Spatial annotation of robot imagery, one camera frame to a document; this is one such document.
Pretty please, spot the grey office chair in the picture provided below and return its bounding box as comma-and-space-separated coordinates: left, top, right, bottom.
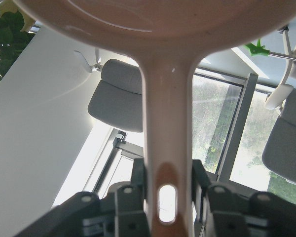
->
262, 89, 296, 184
88, 59, 143, 133

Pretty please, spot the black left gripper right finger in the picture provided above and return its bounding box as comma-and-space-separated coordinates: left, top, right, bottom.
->
191, 159, 249, 237

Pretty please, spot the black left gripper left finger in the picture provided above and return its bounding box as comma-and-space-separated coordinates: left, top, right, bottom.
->
114, 158, 150, 237

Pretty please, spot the green plant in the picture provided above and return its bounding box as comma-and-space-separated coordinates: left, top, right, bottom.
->
0, 11, 34, 80

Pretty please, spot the grey office chair right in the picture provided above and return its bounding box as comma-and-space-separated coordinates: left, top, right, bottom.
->
262, 89, 296, 184

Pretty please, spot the grey office chair left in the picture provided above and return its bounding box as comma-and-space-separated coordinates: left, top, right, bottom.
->
88, 59, 143, 133

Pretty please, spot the beige plastic dustpan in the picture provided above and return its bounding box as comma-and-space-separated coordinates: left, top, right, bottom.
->
16, 0, 296, 237

